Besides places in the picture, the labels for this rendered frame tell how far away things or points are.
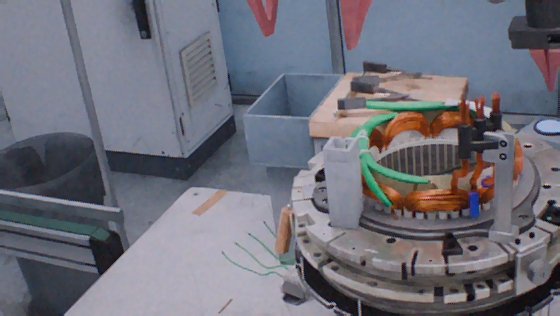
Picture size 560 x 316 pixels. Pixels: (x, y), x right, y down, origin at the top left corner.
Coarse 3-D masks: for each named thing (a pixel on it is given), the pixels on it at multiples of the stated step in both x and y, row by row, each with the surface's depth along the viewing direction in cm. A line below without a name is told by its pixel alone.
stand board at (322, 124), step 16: (416, 80) 117; (432, 80) 116; (448, 80) 116; (464, 80) 115; (336, 96) 115; (368, 96) 114; (384, 96) 113; (432, 96) 111; (448, 96) 110; (464, 96) 113; (320, 112) 110; (352, 112) 109; (368, 112) 108; (384, 112) 108; (320, 128) 108; (336, 128) 107; (352, 128) 106
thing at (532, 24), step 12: (528, 0) 95; (540, 0) 93; (552, 0) 93; (528, 12) 96; (540, 12) 94; (552, 12) 94; (516, 24) 98; (528, 24) 97; (540, 24) 95; (552, 24) 94; (552, 36) 95
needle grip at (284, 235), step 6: (282, 210) 88; (282, 216) 88; (288, 216) 87; (294, 216) 88; (282, 222) 88; (288, 222) 88; (282, 228) 88; (288, 228) 88; (282, 234) 89; (288, 234) 89; (276, 240) 90; (282, 240) 89; (288, 240) 90; (276, 246) 90; (282, 246) 90; (288, 246) 90; (282, 252) 90
